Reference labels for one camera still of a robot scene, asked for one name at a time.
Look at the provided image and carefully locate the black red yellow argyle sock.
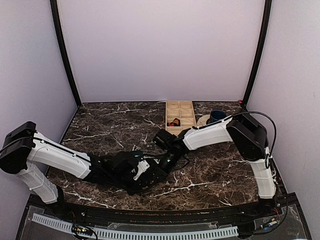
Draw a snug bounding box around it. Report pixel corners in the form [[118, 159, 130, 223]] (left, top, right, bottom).
[[167, 118, 181, 127]]

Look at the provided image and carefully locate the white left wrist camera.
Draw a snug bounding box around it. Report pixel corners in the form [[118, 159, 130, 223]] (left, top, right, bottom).
[[133, 160, 150, 181]]

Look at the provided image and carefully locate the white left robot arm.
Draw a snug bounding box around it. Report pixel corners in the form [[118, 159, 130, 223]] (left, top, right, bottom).
[[0, 121, 157, 218]]

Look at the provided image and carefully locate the black front table rail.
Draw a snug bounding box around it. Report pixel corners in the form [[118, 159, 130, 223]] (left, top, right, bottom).
[[42, 198, 285, 225]]

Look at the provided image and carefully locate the wooden compartment tray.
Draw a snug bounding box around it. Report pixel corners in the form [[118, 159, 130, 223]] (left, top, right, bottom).
[[165, 101, 196, 136]]

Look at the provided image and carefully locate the blue enamel mug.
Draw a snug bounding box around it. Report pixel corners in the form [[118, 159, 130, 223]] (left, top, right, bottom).
[[208, 110, 227, 123]]

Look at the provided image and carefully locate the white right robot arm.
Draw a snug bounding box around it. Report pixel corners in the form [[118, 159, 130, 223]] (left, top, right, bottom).
[[153, 111, 276, 217]]

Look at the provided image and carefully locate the dark green sock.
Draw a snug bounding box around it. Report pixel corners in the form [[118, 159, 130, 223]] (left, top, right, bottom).
[[131, 150, 144, 157]]

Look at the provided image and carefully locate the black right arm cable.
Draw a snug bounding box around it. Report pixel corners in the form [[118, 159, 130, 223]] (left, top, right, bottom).
[[222, 111, 291, 226]]

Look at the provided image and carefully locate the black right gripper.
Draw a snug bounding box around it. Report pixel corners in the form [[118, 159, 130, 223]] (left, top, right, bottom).
[[147, 150, 183, 187]]

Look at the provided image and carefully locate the beige ceramic plate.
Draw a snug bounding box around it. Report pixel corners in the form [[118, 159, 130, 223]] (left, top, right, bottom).
[[196, 114, 211, 127]]

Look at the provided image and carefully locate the white slotted cable duct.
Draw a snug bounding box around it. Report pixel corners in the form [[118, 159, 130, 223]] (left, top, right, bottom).
[[31, 213, 239, 240]]

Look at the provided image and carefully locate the black right frame post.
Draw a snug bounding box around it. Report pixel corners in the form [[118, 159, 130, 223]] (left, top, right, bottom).
[[241, 0, 272, 109]]

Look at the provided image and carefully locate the black frame post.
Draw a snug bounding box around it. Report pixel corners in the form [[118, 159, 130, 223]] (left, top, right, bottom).
[[241, 0, 272, 109], [49, 0, 82, 108]]

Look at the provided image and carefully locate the black left frame post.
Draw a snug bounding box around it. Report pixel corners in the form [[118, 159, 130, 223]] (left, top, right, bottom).
[[49, 0, 82, 108]]

